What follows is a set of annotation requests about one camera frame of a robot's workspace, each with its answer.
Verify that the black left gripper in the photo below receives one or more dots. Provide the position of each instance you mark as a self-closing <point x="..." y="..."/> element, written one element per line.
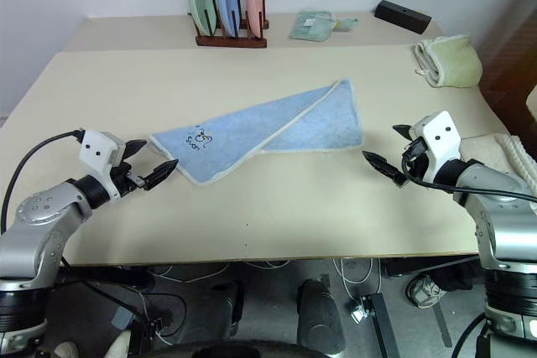
<point x="126" y="180"/>

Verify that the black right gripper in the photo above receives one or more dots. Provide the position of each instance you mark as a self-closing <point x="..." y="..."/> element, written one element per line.
<point x="417" y="161"/>

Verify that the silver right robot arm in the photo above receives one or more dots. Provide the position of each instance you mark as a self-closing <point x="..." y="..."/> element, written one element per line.
<point x="499" y="224"/>

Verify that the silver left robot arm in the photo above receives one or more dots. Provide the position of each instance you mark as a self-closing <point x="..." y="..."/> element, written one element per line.
<point x="40" y="224"/>

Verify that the rolled green cream towel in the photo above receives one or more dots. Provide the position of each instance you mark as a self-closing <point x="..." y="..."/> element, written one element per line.
<point x="453" y="62"/>

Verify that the cream knitted towel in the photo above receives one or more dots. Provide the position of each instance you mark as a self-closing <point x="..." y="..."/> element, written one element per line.
<point x="499" y="152"/>

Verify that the light blue embroidered towel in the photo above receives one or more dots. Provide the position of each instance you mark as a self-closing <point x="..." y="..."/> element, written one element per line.
<point x="268" y="131"/>

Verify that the black rectangular block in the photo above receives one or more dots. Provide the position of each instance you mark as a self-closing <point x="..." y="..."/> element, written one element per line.
<point x="403" y="16"/>

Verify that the dark wooden plate rack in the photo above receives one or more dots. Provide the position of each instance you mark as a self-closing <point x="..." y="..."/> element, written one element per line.
<point x="230" y="40"/>

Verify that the grey white sneaker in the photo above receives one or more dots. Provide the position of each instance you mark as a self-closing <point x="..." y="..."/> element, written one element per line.
<point x="423" y="291"/>

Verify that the folded teal cloth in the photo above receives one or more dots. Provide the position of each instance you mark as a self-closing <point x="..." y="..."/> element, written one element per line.
<point x="310" y="25"/>

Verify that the brown wooden cabinet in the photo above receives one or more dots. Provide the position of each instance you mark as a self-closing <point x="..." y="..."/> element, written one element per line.
<point x="509" y="39"/>

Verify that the small grey box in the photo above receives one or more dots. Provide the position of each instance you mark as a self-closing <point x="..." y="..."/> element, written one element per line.
<point x="122" y="317"/>

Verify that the small dark rounded shape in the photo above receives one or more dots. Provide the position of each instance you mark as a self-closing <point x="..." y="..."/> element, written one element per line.
<point x="218" y="312"/>

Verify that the white plug connector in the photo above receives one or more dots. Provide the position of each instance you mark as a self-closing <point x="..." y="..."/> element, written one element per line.
<point x="357" y="315"/>

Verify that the black metal bar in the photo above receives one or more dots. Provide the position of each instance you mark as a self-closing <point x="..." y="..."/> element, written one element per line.
<point x="382" y="324"/>

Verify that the large dark rounded shape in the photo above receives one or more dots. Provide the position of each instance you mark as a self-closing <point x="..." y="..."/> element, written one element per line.
<point x="319" y="316"/>

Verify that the white shoe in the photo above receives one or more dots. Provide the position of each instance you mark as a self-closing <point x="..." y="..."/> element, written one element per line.
<point x="117" y="345"/>

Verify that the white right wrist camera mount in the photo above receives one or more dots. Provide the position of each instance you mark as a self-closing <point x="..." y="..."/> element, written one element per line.
<point x="440" y="140"/>

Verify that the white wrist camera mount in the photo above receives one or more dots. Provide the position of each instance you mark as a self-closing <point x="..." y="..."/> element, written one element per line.
<point x="440" y="140"/>
<point x="97" y="152"/>

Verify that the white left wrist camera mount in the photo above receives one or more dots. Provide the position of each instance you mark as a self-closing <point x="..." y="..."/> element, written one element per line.
<point x="97" y="152"/>

